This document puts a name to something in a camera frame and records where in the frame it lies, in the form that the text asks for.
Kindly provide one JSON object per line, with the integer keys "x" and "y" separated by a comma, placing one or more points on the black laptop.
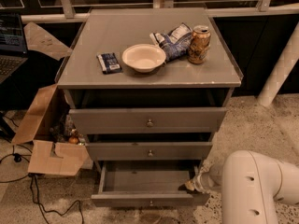
{"x": 13, "y": 47}

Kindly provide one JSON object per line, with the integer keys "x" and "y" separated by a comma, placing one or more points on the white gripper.
{"x": 202, "y": 183}

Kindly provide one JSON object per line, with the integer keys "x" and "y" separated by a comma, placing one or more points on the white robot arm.
{"x": 250, "y": 184}

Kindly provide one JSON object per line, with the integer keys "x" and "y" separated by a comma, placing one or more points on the grey drawer cabinet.
{"x": 175, "y": 84}

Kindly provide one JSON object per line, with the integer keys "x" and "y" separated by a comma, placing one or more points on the grey top drawer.
{"x": 148, "y": 120}

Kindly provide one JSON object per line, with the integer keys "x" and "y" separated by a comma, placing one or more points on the white paper bowl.
{"x": 144, "y": 58}

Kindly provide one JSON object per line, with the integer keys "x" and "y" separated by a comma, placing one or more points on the open cardboard box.
{"x": 50, "y": 156}

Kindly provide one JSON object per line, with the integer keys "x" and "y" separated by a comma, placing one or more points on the small blue snack packet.
{"x": 109, "y": 63}

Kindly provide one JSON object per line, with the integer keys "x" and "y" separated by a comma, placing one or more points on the gold soda can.
{"x": 200, "y": 43}

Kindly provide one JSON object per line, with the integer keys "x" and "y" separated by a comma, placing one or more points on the grey drawer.
{"x": 147, "y": 184}
{"x": 145, "y": 151}
{"x": 148, "y": 120}

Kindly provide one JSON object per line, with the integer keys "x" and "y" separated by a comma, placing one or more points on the grey middle drawer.
{"x": 145, "y": 151}

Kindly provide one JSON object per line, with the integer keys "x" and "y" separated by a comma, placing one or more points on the crumpled blue chip bag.
{"x": 174, "y": 44}

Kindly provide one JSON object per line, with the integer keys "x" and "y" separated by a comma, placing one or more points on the white diagonal post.
{"x": 286, "y": 62}

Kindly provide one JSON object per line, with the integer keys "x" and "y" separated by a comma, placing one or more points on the grey bottom drawer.
{"x": 147, "y": 184}

